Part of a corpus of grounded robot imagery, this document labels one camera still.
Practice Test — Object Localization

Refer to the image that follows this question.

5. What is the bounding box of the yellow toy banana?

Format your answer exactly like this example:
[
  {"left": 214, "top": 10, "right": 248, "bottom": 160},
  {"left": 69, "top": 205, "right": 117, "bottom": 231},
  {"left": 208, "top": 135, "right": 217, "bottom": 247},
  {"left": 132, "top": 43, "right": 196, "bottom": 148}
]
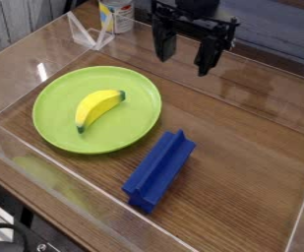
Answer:
[{"left": 75, "top": 90, "right": 125, "bottom": 134}]

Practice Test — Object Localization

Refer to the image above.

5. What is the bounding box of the blue plastic block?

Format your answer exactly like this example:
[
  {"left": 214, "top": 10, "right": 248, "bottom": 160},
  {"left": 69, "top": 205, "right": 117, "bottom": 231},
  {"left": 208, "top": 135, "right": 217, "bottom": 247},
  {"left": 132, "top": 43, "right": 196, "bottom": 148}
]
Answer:
[{"left": 121, "top": 130, "right": 196, "bottom": 214}]

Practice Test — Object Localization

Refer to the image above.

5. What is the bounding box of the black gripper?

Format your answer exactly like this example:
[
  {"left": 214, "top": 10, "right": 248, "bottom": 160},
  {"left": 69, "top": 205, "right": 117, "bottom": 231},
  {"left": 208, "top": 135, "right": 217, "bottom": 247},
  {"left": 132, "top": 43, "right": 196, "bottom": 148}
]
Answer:
[{"left": 152, "top": 0, "right": 240, "bottom": 77}]

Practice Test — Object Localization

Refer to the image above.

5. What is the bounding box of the green round plate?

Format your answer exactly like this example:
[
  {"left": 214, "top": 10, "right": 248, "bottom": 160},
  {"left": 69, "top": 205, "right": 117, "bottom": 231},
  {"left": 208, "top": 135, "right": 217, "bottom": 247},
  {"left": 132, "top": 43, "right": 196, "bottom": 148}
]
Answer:
[{"left": 33, "top": 66, "right": 162, "bottom": 155}]

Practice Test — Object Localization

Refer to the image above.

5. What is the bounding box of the clear acrylic corner bracket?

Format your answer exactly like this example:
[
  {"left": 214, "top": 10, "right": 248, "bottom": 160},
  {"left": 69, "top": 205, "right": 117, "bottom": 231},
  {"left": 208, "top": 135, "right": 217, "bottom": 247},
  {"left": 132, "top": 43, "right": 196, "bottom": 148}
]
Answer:
[{"left": 67, "top": 12, "right": 114, "bottom": 51}]

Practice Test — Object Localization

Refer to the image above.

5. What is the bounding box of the black cable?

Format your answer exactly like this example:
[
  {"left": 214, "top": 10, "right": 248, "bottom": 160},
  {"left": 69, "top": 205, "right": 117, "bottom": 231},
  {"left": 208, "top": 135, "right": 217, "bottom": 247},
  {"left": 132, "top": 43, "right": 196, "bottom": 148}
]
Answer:
[{"left": 0, "top": 222, "right": 31, "bottom": 252}]

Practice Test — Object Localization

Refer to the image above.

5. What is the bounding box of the clear acrylic enclosure wall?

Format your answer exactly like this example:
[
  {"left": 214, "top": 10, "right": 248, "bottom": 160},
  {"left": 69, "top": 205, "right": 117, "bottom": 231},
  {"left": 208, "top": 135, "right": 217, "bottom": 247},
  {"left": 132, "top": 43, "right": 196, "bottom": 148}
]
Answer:
[{"left": 0, "top": 117, "right": 197, "bottom": 252}]

